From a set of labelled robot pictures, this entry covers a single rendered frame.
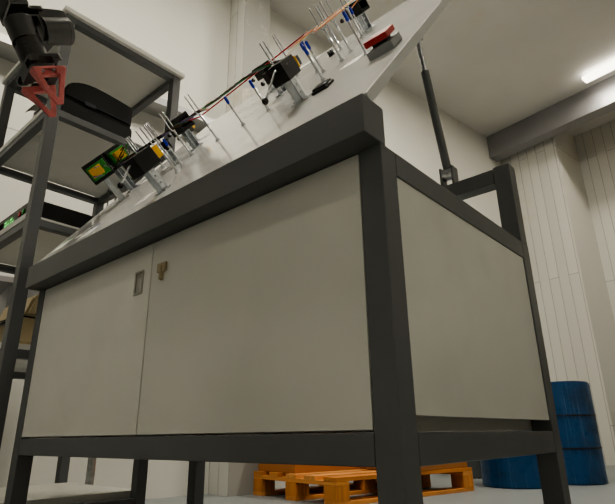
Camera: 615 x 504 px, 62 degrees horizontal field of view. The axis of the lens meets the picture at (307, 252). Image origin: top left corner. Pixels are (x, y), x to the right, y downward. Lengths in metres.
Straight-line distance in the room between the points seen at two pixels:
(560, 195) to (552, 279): 1.25
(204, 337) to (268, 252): 0.20
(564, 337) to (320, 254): 7.27
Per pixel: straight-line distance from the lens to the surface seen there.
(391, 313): 0.68
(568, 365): 7.91
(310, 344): 0.75
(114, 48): 2.24
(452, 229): 0.91
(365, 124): 0.75
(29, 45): 1.25
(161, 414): 1.02
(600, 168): 9.20
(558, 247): 8.19
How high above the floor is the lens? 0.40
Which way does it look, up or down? 20 degrees up
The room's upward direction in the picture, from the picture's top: 1 degrees counter-clockwise
